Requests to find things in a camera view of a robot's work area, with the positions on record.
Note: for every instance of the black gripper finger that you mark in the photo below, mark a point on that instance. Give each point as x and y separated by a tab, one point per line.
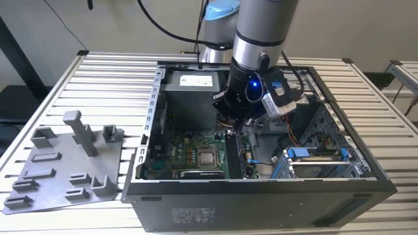
220	102

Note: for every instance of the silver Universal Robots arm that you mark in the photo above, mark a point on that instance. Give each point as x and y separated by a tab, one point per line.
260	24

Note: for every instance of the grey power supply unit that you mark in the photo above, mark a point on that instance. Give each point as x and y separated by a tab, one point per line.
188	107

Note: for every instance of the grey metal drive cage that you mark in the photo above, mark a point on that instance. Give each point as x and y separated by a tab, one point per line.
276	124

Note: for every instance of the green motherboard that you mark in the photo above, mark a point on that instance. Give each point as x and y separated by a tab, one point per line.
183	147

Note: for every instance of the silver CPU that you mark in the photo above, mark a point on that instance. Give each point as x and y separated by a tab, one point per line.
207	160

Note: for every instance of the blue disk carrier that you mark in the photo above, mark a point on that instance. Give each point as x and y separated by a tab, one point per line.
298	152

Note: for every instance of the black graphics card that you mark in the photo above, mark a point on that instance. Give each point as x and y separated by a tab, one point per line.
202	174

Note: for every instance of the black table corner cap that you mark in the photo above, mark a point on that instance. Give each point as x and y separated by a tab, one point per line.
83	52
347	60
395	62

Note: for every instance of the black box beyond table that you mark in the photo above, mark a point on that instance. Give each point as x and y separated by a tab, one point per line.
375	80

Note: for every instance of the black open PC case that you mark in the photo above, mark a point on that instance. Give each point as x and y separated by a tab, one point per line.
228	208

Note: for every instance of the grey disk bay cage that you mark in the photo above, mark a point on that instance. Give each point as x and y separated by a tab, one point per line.
355	166

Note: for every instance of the neighbouring metal slat table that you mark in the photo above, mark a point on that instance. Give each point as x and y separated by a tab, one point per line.
406	78

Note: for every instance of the grey plastic parts rack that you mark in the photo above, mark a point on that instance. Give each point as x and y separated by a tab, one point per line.
59	161

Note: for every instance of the black hanging rod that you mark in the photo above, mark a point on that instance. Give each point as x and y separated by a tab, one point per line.
89	5

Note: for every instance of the white silver wrist camera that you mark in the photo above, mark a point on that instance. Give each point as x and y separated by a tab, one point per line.
274	107

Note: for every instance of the black CPU socket frame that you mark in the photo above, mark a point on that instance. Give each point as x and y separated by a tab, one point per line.
207	148

